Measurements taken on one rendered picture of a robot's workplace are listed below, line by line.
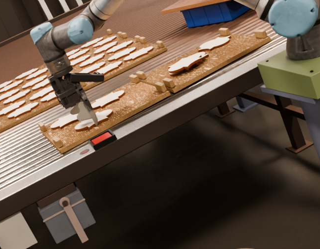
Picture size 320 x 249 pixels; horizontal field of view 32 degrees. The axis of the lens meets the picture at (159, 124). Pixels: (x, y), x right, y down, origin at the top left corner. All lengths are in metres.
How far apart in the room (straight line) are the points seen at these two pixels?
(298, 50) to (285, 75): 0.08
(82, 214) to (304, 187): 1.45
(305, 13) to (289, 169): 1.74
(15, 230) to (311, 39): 1.03
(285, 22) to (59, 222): 0.87
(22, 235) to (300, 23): 1.01
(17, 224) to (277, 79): 0.88
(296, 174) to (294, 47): 1.47
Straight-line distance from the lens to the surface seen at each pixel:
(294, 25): 1.51
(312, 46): 1.66
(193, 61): 2.01
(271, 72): 1.70
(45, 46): 1.81
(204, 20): 2.70
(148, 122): 1.75
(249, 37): 2.14
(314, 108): 1.72
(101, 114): 1.92
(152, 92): 1.95
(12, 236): 1.78
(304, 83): 1.58
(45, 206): 1.74
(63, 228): 1.76
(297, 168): 3.11
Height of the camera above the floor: 1.46
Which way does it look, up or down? 19 degrees down
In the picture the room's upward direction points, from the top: 24 degrees counter-clockwise
